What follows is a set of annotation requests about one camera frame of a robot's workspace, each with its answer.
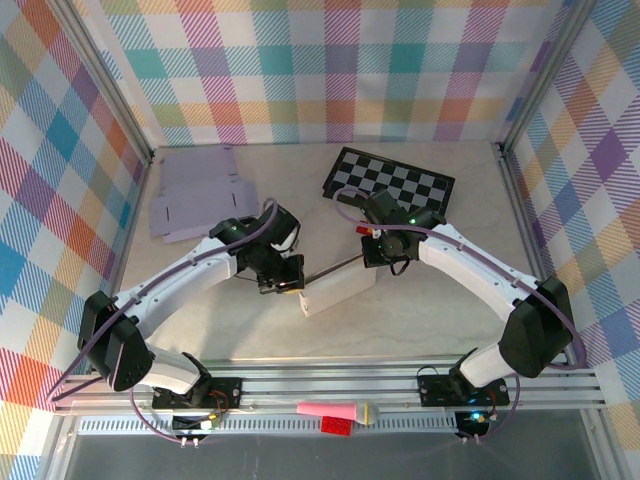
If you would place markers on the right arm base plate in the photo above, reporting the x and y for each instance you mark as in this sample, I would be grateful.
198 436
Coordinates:
435 392

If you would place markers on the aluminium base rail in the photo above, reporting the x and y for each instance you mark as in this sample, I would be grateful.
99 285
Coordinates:
325 385

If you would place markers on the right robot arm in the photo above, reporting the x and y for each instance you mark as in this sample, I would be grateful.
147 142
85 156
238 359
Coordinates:
465 260

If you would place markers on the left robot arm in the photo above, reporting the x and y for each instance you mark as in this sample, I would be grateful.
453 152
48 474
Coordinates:
200 265

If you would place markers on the right controller board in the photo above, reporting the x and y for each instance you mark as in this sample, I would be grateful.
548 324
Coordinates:
472 424

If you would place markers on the black folding chessboard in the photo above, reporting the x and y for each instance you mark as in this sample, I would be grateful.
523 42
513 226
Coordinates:
400 172

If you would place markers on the flat red building plate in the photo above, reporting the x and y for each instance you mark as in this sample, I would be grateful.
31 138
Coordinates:
336 426

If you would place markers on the controller board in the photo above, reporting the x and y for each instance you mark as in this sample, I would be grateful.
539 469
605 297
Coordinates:
192 424
472 424

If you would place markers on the purple paper box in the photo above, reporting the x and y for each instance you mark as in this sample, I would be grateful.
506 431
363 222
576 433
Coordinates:
200 190

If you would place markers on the white paper box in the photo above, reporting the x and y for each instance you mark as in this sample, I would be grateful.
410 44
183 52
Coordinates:
335 292

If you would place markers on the left controller board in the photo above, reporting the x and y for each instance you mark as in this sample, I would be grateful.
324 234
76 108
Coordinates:
192 424

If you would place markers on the aluminium frame post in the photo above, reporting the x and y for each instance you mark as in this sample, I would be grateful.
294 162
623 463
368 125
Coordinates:
542 75
106 75

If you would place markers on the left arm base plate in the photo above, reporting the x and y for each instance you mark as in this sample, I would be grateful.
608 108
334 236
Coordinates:
225 392

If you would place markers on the left aluminium frame post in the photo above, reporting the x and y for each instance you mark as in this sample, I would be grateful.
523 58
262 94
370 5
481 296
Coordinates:
106 75

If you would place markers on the pink toy microphone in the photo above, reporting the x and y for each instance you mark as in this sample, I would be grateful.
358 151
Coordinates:
325 410

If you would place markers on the right aluminium frame post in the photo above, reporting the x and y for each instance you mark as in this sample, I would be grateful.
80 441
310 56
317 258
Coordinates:
542 75

